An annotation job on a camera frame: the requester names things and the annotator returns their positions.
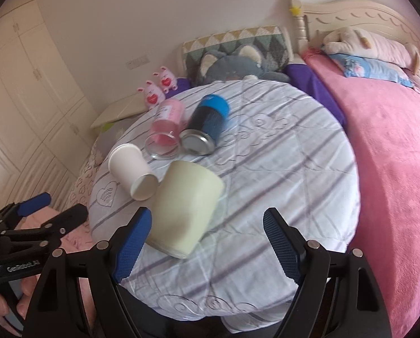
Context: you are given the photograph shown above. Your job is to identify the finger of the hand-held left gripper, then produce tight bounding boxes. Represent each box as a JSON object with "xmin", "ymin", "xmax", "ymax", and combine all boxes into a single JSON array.
[
  {"xmin": 37, "ymin": 203, "xmax": 89, "ymax": 244},
  {"xmin": 0, "ymin": 192, "xmax": 53, "ymax": 235}
]

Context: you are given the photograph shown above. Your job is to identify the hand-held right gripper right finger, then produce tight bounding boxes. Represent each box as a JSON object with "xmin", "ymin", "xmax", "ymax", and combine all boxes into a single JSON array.
[{"xmin": 263, "ymin": 207, "xmax": 395, "ymax": 338}]

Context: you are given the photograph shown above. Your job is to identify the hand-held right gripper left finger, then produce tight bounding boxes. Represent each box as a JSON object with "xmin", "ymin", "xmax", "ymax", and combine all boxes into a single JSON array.
[{"xmin": 27, "ymin": 206, "xmax": 153, "ymax": 338}]

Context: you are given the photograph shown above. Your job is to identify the cream plastic cup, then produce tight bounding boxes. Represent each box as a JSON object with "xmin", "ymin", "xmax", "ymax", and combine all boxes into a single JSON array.
[{"xmin": 145, "ymin": 159, "xmax": 226, "ymax": 260}]

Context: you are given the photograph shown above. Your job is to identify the white paper cup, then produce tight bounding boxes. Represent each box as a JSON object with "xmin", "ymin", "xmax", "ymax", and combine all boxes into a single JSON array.
[{"xmin": 108, "ymin": 143, "xmax": 159, "ymax": 201}]

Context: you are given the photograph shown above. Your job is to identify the pink glass cup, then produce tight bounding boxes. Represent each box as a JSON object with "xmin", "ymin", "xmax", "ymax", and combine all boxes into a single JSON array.
[{"xmin": 144, "ymin": 99, "xmax": 186, "ymax": 161}]

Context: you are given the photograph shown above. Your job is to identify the person's left hand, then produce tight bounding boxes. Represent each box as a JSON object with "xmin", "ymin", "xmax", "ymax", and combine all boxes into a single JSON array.
[{"xmin": 0, "ymin": 277, "xmax": 39, "ymax": 336}]

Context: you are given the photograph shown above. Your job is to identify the pink patterned cloth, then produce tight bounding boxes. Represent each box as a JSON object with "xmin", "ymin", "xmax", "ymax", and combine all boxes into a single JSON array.
[{"xmin": 20, "ymin": 207, "xmax": 102, "ymax": 324}]

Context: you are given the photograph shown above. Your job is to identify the heart print bed sheet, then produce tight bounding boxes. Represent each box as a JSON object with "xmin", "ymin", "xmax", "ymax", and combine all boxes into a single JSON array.
[{"xmin": 70, "ymin": 137, "xmax": 105, "ymax": 216}]

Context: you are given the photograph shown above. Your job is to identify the white striped quilt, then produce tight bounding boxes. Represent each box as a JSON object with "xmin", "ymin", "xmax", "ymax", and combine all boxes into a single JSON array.
[{"xmin": 88, "ymin": 79, "xmax": 362, "ymax": 326}]

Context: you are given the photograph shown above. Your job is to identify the cream wardrobe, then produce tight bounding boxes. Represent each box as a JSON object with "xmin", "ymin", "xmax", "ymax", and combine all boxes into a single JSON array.
[{"xmin": 0, "ymin": 0, "xmax": 98, "ymax": 226}]

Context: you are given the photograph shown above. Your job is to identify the cream nightstand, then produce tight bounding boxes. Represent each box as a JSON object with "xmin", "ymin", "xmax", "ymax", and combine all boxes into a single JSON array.
[{"xmin": 90, "ymin": 95, "xmax": 150, "ymax": 130}]

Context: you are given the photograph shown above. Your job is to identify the pink fleece blanket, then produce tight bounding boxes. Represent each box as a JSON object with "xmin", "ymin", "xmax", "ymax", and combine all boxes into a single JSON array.
[{"xmin": 301, "ymin": 47, "xmax": 420, "ymax": 338}]

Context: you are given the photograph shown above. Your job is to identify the blue and black tumbler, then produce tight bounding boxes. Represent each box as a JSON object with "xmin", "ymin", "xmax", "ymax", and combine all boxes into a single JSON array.
[{"xmin": 179, "ymin": 94, "xmax": 230, "ymax": 156}]

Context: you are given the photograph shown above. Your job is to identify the grey cat plush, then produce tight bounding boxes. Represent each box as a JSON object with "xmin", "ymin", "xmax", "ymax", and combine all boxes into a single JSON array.
[{"xmin": 194, "ymin": 47, "xmax": 290, "ymax": 86}]

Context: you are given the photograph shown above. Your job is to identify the blue printed pillow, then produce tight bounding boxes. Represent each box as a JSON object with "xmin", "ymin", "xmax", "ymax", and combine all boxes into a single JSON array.
[{"xmin": 328, "ymin": 53, "xmax": 417, "ymax": 88}]

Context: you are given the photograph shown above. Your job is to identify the diamond pattern cushion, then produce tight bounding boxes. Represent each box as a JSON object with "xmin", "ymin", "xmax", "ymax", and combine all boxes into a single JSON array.
[{"xmin": 181, "ymin": 25, "xmax": 294, "ymax": 78}]

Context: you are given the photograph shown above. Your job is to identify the pink and white plush toy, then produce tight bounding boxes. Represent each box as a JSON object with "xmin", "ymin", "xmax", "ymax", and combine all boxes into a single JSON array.
[{"xmin": 321, "ymin": 27, "xmax": 420, "ymax": 80}]

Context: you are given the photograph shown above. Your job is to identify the cream wooden headboard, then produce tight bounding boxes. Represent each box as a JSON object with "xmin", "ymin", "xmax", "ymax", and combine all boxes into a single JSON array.
[{"xmin": 285, "ymin": 0, "xmax": 420, "ymax": 65}]

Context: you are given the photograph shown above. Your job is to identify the wall socket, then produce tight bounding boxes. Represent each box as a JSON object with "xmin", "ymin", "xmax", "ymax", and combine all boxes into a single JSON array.
[{"xmin": 126, "ymin": 55, "xmax": 151, "ymax": 70}]

